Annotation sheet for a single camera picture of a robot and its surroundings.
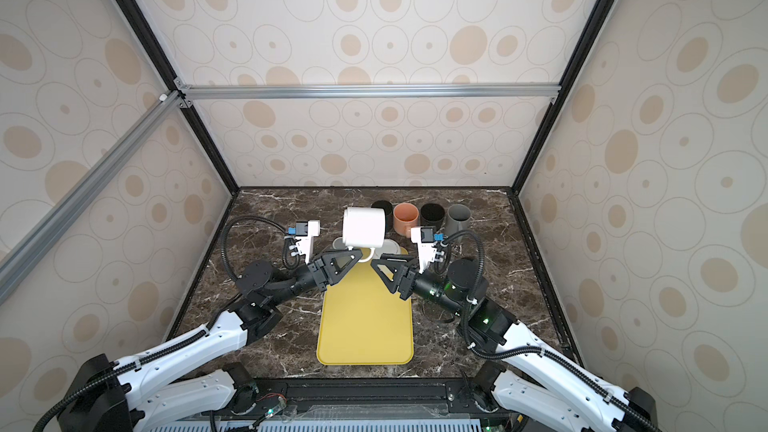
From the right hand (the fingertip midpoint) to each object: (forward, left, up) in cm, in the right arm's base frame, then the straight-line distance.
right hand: (379, 264), depth 62 cm
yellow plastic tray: (-1, +7, -31) cm, 31 cm away
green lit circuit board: (-21, +25, -29) cm, 44 cm away
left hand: (-1, +3, +3) cm, 5 cm away
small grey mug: (+20, +14, -21) cm, 32 cm away
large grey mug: (+29, -24, -21) cm, 44 cm away
